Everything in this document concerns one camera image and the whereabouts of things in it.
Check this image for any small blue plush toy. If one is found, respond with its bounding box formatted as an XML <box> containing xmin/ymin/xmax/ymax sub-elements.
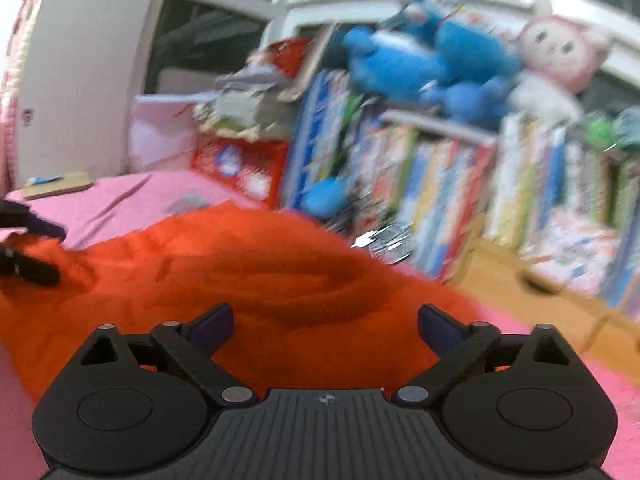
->
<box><xmin>432</xmin><ymin>77</ymin><xmax>516</xmax><ymax>128</ymax></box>

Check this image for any blue cat plush toy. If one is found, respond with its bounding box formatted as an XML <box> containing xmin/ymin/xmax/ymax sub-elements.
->
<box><xmin>342</xmin><ymin>0</ymin><xmax>521</xmax><ymax>106</ymax></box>

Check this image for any white paper sheet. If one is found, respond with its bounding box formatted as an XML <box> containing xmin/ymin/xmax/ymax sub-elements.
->
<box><xmin>129</xmin><ymin>94</ymin><xmax>201</xmax><ymax>173</ymax></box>

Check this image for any window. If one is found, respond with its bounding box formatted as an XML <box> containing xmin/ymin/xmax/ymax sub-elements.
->
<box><xmin>142</xmin><ymin>0</ymin><xmax>640</xmax><ymax>96</ymax></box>

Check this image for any row of thin blue books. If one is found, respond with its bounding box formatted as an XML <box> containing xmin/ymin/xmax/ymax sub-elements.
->
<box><xmin>282</xmin><ymin>70</ymin><xmax>351</xmax><ymax>211</ymax></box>

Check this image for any pink rabbit plush toy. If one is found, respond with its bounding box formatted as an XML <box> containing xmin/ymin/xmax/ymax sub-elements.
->
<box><xmin>510</xmin><ymin>0</ymin><xmax>613</xmax><ymax>123</ymax></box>

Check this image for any wooden drawer organizer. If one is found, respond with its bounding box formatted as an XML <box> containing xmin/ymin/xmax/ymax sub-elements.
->
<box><xmin>450</xmin><ymin>237</ymin><xmax>640</xmax><ymax>366</ymax></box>

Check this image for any red plastic basket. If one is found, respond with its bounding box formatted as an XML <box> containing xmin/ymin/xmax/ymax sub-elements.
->
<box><xmin>265</xmin><ymin>37</ymin><xmax>311</xmax><ymax>78</ymax></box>

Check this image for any wooden board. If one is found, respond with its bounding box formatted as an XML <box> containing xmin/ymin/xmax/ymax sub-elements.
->
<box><xmin>22</xmin><ymin>172</ymin><xmax>93</xmax><ymax>202</ymax></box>

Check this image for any orange hooded puffer jacket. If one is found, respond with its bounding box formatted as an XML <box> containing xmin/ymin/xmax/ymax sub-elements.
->
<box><xmin>0</xmin><ymin>200</ymin><xmax>483</xmax><ymax>403</ymax></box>

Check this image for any row of paperback books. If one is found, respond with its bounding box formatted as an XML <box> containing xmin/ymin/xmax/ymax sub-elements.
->
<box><xmin>345</xmin><ymin>110</ymin><xmax>498</xmax><ymax>281</ymax></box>

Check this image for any white pencil-print box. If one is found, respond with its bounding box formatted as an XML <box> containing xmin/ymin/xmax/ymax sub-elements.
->
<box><xmin>530</xmin><ymin>210</ymin><xmax>621</xmax><ymax>296</ymax></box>

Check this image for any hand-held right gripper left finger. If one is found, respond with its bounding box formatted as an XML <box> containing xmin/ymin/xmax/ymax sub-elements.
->
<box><xmin>80</xmin><ymin>302</ymin><xmax>258</xmax><ymax>407</ymax></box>

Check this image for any round blue plush ball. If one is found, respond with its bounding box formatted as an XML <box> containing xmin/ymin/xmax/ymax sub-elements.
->
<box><xmin>300</xmin><ymin>176</ymin><xmax>351</xmax><ymax>219</ymax></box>

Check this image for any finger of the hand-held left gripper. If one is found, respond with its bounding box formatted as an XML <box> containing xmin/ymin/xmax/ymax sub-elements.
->
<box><xmin>0</xmin><ymin>199</ymin><xmax>67</xmax><ymax>242</ymax></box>
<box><xmin>0</xmin><ymin>245</ymin><xmax>61</xmax><ymax>288</ymax></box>

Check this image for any stack of paper workbooks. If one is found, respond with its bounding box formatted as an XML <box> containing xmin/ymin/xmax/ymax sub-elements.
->
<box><xmin>192</xmin><ymin>50</ymin><xmax>301</xmax><ymax>141</ymax></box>

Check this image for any miniature bicycle model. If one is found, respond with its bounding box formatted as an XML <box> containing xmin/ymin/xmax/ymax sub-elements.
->
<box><xmin>352</xmin><ymin>222</ymin><xmax>416</xmax><ymax>263</ymax></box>

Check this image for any pink rabbit-print blanket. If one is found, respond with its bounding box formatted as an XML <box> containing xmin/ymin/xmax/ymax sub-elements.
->
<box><xmin>0</xmin><ymin>170</ymin><xmax>640</xmax><ymax>480</ymax></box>

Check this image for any teal fabric pouch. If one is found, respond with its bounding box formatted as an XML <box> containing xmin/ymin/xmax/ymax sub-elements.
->
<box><xmin>612</xmin><ymin>107</ymin><xmax>640</xmax><ymax>153</ymax></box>

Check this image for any small grey teal toy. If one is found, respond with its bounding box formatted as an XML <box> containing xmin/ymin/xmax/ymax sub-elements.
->
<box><xmin>167</xmin><ymin>192</ymin><xmax>210</xmax><ymax>214</ymax></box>

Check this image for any row of green-spined books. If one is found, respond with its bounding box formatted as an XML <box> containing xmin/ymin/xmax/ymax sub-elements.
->
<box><xmin>485</xmin><ymin>112</ymin><xmax>640</xmax><ymax>261</ymax></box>

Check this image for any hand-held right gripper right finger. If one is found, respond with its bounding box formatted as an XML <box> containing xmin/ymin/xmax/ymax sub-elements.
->
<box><xmin>392</xmin><ymin>304</ymin><xmax>573</xmax><ymax>406</ymax></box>

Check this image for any red plastic crate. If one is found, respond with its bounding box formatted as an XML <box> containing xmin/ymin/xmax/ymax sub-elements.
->
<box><xmin>192</xmin><ymin>137</ymin><xmax>288</xmax><ymax>208</ymax></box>

